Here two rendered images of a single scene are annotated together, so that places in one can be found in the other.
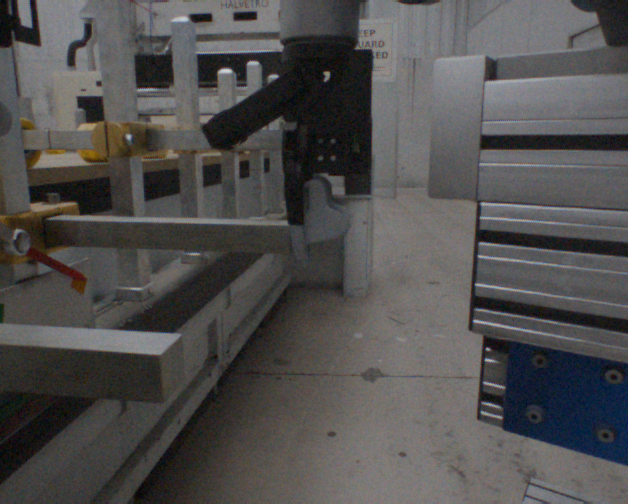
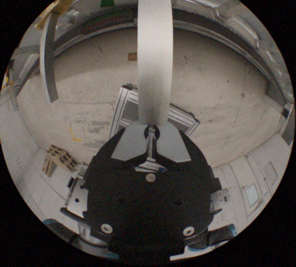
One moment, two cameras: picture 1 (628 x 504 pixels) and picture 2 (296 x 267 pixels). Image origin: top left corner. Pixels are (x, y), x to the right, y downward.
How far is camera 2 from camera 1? 0.52 m
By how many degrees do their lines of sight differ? 86
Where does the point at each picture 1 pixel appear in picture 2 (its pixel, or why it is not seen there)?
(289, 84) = not seen: outside the picture
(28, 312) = not seen: outside the picture
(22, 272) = not seen: outside the picture
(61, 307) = not seen: outside the picture
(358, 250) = (272, 103)
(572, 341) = not seen: hidden behind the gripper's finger
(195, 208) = (274, 47)
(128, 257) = (227, 6)
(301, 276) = (270, 84)
